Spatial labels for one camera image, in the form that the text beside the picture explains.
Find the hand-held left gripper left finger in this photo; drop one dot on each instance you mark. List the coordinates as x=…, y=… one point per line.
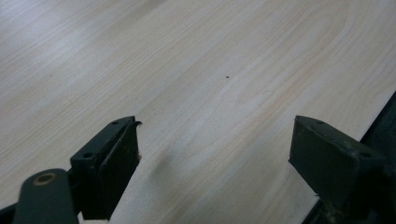
x=106, y=165

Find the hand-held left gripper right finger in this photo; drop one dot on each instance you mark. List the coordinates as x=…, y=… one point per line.
x=330, y=155

